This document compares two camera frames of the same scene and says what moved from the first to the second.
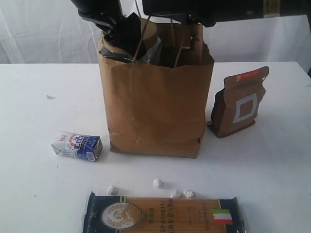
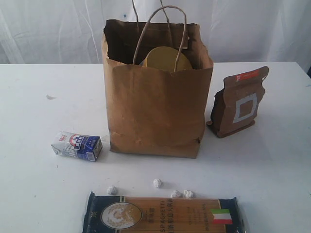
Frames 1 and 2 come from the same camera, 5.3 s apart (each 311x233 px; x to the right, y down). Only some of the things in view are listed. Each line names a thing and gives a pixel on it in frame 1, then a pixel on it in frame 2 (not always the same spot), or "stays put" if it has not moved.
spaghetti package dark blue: (106, 214) stays put
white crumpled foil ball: (157, 182) stays put
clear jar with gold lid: (152, 47) to (166, 58)
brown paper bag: (160, 108) stays put
